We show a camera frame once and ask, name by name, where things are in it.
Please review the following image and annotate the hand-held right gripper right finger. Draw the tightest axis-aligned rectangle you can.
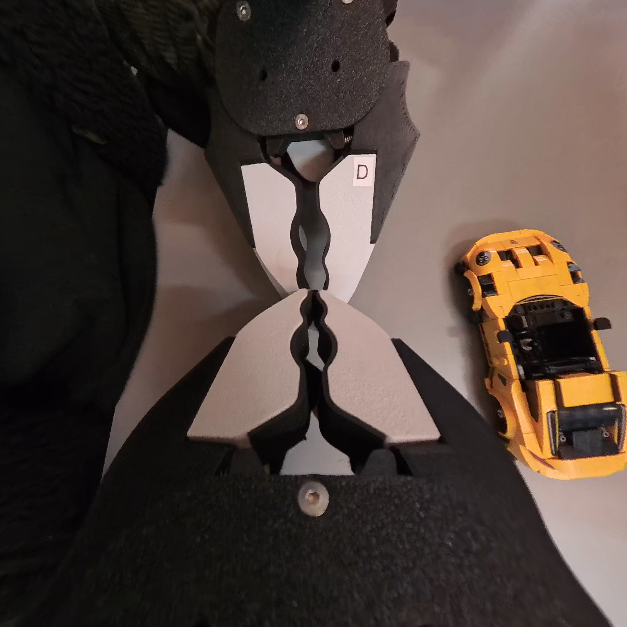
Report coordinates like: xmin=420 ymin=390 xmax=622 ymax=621
xmin=315 ymin=291 xmax=441 ymax=471

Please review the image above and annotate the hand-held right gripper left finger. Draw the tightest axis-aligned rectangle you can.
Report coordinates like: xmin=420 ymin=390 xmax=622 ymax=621
xmin=187 ymin=292 xmax=313 ymax=474

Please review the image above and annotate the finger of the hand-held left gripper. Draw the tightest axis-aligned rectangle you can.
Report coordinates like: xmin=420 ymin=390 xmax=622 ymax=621
xmin=317 ymin=154 xmax=379 ymax=302
xmin=241 ymin=164 xmax=307 ymax=298

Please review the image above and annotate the yellow lego car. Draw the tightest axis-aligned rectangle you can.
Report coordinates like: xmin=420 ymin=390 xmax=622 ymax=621
xmin=454 ymin=229 xmax=627 ymax=481

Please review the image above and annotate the person's dark clothing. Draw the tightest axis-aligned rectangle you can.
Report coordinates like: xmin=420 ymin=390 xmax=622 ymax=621
xmin=0 ymin=0 xmax=221 ymax=627

